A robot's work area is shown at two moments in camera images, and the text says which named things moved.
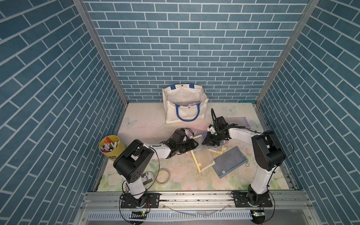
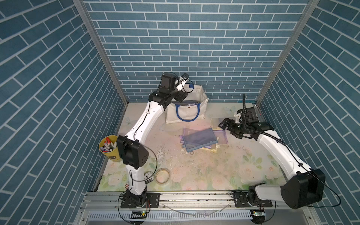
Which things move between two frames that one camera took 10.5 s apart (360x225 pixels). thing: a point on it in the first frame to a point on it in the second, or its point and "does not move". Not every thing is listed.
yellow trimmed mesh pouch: (201, 154) to (213, 147)
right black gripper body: (214, 138) to (236, 130)
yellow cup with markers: (111, 146) does not move
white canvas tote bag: (184, 102) does not move
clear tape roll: (163, 176) does not move
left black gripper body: (184, 146) to (176, 95)
